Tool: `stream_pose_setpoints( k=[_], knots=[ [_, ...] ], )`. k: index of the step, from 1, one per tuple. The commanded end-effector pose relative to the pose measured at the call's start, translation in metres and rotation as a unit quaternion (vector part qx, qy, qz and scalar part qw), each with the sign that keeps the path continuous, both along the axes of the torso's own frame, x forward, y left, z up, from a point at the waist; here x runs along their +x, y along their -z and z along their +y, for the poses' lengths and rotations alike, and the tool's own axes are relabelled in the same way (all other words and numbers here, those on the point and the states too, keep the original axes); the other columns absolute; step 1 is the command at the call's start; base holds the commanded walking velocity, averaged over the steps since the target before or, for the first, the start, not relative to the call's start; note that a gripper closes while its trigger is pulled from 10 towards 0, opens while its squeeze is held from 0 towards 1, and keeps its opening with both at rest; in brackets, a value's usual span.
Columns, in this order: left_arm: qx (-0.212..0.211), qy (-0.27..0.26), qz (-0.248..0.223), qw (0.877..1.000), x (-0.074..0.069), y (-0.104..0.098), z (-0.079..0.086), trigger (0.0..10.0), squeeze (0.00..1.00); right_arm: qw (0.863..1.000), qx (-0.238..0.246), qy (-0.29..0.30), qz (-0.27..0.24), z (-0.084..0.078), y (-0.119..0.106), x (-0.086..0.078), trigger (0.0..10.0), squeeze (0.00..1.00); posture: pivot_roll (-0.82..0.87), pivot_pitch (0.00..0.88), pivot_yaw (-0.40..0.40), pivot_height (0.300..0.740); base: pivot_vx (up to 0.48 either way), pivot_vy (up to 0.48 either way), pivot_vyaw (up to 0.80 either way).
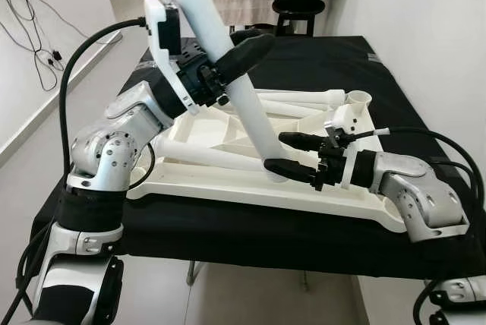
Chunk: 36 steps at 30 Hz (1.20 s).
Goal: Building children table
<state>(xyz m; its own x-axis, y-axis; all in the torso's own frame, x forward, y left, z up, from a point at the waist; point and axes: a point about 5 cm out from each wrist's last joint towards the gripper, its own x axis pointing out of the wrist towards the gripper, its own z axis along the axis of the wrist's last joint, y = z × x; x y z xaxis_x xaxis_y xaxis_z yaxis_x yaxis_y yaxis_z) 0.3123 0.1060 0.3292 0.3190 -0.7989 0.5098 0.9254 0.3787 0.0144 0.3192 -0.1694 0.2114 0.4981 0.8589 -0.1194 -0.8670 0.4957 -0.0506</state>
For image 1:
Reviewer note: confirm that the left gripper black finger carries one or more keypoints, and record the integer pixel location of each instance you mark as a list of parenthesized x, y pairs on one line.
[(247, 55), (247, 33)]

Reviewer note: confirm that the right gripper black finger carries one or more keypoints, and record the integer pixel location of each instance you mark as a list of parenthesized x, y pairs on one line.
[(304, 141), (292, 171)]

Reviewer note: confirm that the cream plastic table top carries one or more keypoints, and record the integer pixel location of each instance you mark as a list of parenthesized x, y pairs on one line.
[(228, 187)]

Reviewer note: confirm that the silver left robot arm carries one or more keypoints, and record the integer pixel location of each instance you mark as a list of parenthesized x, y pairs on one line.
[(114, 143)]

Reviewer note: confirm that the pink cloth covered table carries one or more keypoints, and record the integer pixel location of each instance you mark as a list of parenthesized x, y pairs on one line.
[(243, 4)]

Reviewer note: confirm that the black table cloth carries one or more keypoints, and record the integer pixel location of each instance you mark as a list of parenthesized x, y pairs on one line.
[(228, 245)]

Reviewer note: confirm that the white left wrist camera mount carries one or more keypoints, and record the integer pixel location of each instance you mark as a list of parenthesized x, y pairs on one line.
[(163, 67)]

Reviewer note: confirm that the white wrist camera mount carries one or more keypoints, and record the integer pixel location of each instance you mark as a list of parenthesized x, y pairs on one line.
[(353, 120), (163, 67)]

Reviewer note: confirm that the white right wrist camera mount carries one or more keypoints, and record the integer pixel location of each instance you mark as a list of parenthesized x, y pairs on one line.
[(353, 120)]

